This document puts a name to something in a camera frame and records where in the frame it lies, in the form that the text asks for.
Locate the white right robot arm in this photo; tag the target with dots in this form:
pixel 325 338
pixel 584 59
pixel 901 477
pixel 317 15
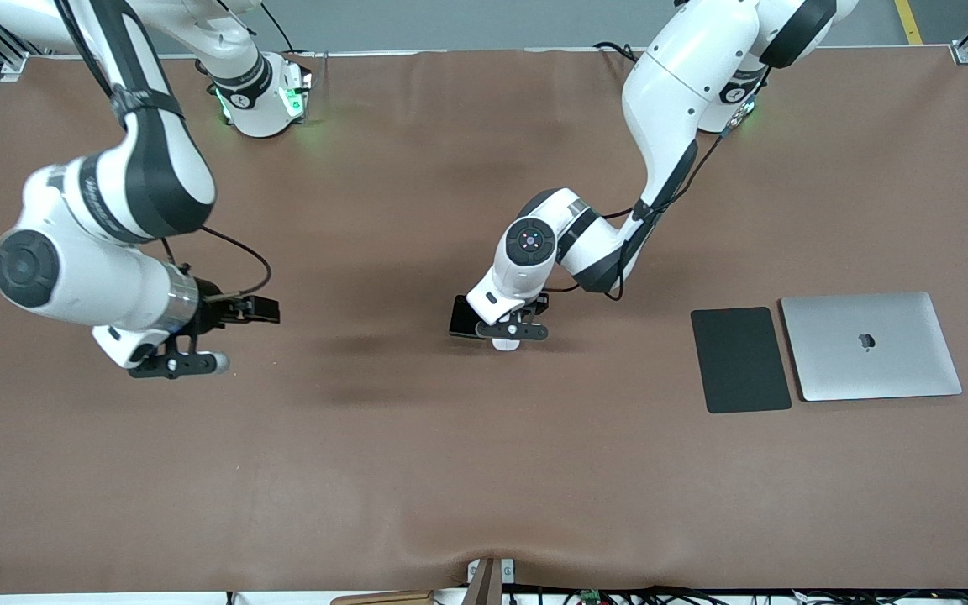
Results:
pixel 72 277

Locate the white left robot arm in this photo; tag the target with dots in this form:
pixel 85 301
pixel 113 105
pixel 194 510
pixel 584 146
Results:
pixel 677 92

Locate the wooden board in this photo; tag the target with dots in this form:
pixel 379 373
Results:
pixel 383 598

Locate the white computer mouse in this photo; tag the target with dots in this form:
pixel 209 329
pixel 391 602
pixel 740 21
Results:
pixel 509 344

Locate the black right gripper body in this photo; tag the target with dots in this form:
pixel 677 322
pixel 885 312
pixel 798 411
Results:
pixel 217 310

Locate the black mouse pad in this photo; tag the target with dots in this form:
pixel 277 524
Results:
pixel 740 361

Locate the black flip phone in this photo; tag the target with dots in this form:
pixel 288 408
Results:
pixel 459 318

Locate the dark camera stand pole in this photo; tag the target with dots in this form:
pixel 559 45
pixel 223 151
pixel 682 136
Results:
pixel 484 588

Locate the brown table cover sheet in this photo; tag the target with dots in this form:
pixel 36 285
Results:
pixel 484 470

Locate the silver laptop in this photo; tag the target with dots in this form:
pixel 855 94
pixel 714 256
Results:
pixel 870 370

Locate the silver metal clamp bracket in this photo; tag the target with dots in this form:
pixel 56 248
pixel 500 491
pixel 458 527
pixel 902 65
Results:
pixel 507 571

